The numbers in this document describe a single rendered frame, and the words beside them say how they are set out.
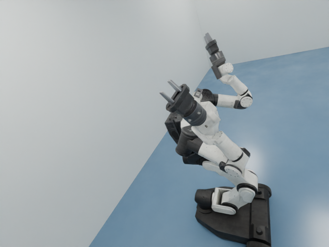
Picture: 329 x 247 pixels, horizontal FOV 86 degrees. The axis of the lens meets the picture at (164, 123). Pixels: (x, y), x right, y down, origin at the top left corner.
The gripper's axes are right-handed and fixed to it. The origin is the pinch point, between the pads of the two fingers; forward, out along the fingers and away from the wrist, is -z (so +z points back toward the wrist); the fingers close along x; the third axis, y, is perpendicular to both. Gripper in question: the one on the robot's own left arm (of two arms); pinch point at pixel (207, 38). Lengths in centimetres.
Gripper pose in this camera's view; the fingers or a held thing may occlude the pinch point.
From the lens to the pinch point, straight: 131.1
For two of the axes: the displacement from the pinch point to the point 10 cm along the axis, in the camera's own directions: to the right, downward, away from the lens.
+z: 4.8, 8.7, 1.3
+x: -0.6, 1.7, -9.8
